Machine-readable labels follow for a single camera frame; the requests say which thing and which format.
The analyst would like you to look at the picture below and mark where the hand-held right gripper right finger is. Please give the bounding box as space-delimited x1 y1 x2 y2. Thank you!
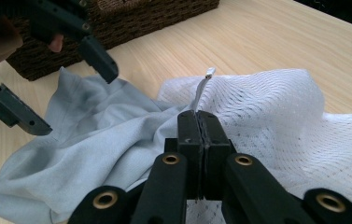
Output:
198 110 237 201

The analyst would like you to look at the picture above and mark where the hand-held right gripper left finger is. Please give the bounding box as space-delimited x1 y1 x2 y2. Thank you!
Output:
176 109 204 201

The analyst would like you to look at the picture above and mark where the brown wicker basket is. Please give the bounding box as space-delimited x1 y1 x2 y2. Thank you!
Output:
5 0 221 82

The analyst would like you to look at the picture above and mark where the white mesh laundry bag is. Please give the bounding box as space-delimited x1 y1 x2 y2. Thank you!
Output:
156 66 352 224

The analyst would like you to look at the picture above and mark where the light blue garment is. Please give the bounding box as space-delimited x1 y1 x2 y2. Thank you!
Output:
0 66 197 224

